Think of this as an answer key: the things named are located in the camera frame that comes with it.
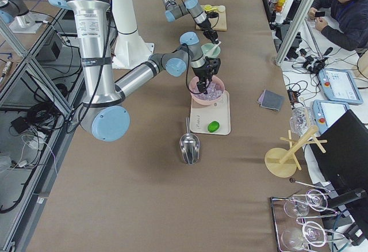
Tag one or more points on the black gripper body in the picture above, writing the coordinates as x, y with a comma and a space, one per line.
200, 72
205, 26

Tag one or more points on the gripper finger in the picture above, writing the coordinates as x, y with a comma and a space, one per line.
215, 40
201, 85
209, 38
208, 86

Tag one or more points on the white ceramic spoon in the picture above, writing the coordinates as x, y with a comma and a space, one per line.
210, 51

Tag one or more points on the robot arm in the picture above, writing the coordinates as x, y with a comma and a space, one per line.
102, 113
201, 17

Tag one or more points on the mint green bowl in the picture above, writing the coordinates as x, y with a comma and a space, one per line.
206, 47

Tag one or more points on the pink bowl of ice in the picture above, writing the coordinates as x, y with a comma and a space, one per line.
215, 91

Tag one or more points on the steel ice scoop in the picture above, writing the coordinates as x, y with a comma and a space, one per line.
189, 144

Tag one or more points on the bamboo cutting board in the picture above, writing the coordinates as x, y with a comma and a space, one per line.
218, 19

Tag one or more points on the yellow plastic knife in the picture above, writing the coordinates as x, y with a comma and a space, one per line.
210, 8

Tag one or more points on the cream plastic tray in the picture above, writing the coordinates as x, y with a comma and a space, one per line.
201, 116

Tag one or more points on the green lime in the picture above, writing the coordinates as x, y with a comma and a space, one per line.
213, 126

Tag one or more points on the grey folded cloth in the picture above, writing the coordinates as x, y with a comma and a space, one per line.
271, 100

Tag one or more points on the clear glass cup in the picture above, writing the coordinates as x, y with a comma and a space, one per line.
301, 120

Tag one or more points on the wooden cup tree stand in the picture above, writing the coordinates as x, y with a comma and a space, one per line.
284, 163

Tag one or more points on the teach pendant tablet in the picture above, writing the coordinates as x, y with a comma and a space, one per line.
327, 113
339, 85

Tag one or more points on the seated person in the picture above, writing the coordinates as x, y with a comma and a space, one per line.
351, 16

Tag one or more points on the wine glass rack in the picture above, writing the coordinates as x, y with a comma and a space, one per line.
305, 209

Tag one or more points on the black framed tray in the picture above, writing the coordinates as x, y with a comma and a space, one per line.
280, 220

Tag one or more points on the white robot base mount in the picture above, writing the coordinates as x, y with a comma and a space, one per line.
130, 49

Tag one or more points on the aluminium frame post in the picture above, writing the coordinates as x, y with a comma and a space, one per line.
293, 29

